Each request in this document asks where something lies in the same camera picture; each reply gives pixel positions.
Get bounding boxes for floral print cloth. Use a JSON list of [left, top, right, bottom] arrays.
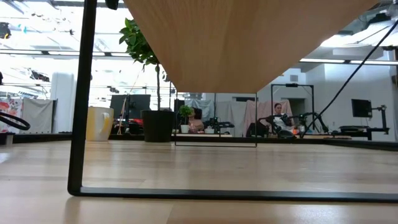
[[0, 98, 24, 133]]

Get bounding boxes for light grey draped cloth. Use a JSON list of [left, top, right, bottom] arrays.
[[184, 98, 216, 123]]

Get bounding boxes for black cable loop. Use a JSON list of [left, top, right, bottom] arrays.
[[0, 111, 32, 131]]

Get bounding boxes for person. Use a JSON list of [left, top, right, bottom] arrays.
[[187, 107, 206, 134], [266, 102, 295, 138]]

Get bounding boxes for black computer monitor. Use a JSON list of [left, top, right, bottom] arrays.
[[351, 98, 373, 119]]

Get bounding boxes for grey hanging cloth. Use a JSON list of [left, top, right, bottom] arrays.
[[21, 98, 57, 134]]

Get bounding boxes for pair of dark monitors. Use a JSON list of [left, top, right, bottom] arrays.
[[109, 94, 152, 121]]

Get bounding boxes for small grey block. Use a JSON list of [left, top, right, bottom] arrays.
[[0, 132, 16, 146]]

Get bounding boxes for potted tree black pot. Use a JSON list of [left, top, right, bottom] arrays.
[[118, 17, 176, 143]]

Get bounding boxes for pale yellow coffee mug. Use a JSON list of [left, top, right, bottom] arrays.
[[86, 106, 115, 142]]

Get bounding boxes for white column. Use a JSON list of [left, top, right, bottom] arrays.
[[50, 72, 77, 134]]

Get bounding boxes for pink hanging cloth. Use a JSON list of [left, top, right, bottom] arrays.
[[243, 100, 294, 138]]

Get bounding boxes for black rectangular frame stand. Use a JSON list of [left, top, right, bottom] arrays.
[[270, 83, 315, 132]]

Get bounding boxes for small plant white pot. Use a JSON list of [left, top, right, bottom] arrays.
[[178, 105, 194, 134]]

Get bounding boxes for black robot arms on desk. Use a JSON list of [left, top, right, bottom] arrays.
[[257, 111, 330, 138]]

